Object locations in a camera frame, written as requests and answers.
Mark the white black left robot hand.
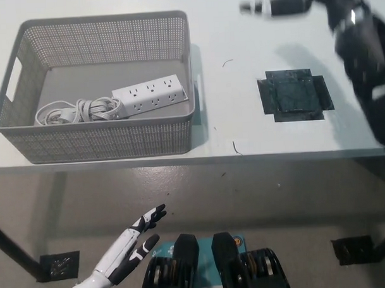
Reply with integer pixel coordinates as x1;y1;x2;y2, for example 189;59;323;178
90;204;170;287

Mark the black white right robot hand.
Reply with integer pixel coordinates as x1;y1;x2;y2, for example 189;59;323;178
240;0;372;35

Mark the white power strip with cord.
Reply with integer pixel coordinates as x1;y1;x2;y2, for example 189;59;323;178
34;73;190;126

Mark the black tape floor patch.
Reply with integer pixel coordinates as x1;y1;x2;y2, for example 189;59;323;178
39;250;81;283
331;235;374;266

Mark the black tape patch on table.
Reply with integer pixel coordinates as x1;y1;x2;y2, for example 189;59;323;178
257;68;334;123

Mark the grey perforated plastic basket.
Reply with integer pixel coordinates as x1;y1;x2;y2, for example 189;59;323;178
0;9;208;166

